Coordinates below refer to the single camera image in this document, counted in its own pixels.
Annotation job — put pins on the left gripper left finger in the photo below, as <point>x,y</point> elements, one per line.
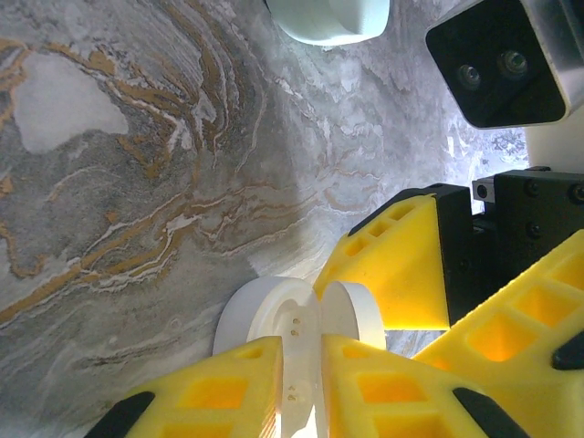
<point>214,397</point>

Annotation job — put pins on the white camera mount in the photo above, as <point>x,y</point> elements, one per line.
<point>556,146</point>

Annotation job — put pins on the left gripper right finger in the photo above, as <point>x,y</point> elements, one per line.
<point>383,397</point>

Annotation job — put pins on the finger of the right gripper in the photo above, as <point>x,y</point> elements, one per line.
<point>524,328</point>
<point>406,269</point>

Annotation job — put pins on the mint green charging case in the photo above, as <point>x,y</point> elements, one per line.
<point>328,23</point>

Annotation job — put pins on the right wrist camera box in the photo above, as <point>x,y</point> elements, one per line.
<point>497,68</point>

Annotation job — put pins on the white charging case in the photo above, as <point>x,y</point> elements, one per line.
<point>264,315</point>

